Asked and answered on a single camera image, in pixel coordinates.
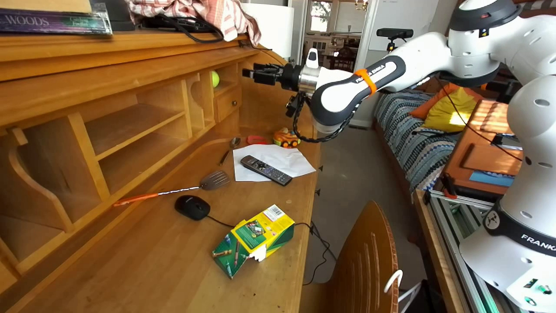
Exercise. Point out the black computer mouse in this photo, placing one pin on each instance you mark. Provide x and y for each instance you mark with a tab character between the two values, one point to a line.
191	207

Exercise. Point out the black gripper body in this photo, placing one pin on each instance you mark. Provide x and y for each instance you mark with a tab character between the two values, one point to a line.
285	75

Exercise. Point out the red white striped cloth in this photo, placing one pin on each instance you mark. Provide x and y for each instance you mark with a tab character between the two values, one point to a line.
226	17

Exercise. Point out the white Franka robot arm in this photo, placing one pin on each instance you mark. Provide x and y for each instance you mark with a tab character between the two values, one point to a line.
521	45

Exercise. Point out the black camera on stand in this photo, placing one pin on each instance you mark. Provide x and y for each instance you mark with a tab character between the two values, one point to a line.
394	33

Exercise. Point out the yellow pillow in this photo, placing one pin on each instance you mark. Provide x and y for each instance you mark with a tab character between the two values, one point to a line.
452	110

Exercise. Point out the yellow-green tennis ball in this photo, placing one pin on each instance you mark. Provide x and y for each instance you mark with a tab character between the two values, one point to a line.
215	78

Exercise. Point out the grey remote control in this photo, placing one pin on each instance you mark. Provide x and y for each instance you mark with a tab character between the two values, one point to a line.
266	170

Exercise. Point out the orange yellow toy car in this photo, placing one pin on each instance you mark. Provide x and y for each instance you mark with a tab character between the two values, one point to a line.
285	137

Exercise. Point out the wooden roll-top desk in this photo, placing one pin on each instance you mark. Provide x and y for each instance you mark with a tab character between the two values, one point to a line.
144	261

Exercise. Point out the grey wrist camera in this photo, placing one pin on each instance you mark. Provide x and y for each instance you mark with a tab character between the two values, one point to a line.
313	57

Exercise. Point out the small drawer with metal knob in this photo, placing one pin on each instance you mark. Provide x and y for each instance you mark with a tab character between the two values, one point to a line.
226	104

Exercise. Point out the orange pillow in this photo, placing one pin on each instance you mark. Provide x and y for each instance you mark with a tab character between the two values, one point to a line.
431	104

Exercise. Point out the robot mounting table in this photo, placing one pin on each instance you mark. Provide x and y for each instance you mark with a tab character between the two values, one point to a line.
445	249

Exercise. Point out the wooden chair back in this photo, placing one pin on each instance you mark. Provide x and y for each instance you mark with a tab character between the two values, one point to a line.
361	261

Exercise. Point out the striped sofa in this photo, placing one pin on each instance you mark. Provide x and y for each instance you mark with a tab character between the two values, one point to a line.
413	150

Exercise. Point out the tan flat book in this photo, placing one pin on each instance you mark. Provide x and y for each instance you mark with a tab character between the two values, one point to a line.
40	5

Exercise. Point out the orange wooden crate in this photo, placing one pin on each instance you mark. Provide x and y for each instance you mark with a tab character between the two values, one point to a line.
483	157

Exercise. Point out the dark background furniture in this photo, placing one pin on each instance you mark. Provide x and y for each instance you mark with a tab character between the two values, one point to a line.
332	52

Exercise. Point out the black pen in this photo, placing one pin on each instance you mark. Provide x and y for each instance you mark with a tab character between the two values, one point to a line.
224	155

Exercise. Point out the green yellow cardboard box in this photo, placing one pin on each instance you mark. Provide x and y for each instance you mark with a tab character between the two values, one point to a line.
260	235

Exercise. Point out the patterned cloth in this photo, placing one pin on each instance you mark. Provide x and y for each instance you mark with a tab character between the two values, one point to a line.
52	23

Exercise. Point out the white paper sheet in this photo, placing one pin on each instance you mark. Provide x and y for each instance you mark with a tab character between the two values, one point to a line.
288	158

